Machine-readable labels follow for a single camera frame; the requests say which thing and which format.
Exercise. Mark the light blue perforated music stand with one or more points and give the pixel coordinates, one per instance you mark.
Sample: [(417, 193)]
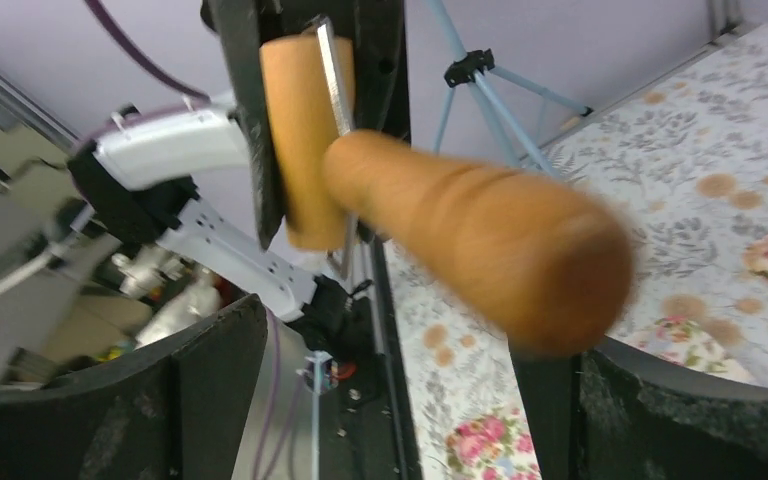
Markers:
[(471, 69)]

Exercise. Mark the wooden dough roller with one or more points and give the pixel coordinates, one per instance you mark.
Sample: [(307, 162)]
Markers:
[(549, 265)]

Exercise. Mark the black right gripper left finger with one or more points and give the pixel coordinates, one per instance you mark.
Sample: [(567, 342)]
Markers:
[(175, 409)]

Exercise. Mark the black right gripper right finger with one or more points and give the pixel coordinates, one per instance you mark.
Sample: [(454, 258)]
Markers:
[(615, 412)]

